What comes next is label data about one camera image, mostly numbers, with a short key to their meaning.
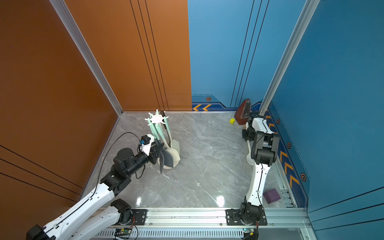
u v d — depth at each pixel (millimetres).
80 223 456
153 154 644
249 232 720
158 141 693
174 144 870
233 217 725
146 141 595
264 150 605
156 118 635
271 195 756
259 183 621
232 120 1122
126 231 715
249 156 935
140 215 739
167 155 771
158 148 670
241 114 1083
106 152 977
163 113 648
